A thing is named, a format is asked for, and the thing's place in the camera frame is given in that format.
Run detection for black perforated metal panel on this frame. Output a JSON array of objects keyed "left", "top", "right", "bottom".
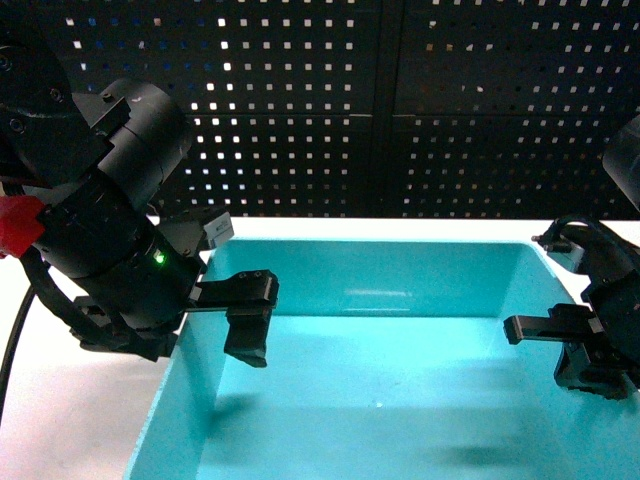
[{"left": 18, "top": 0, "right": 639, "bottom": 220}]

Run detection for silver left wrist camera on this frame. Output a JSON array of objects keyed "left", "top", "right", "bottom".
[{"left": 203, "top": 213, "right": 234, "bottom": 250}]

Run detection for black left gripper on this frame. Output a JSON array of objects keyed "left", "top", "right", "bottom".
[{"left": 73, "top": 207, "right": 280, "bottom": 368}]

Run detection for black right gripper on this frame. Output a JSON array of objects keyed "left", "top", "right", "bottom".
[{"left": 503, "top": 224, "right": 639, "bottom": 400}]

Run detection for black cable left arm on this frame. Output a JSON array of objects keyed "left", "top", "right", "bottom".
[{"left": 0, "top": 287, "right": 39, "bottom": 416}]

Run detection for turquoise plastic bin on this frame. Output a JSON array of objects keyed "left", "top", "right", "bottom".
[{"left": 126, "top": 239, "right": 639, "bottom": 479}]

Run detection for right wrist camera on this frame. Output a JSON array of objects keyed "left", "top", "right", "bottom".
[{"left": 531, "top": 214, "right": 595, "bottom": 275}]

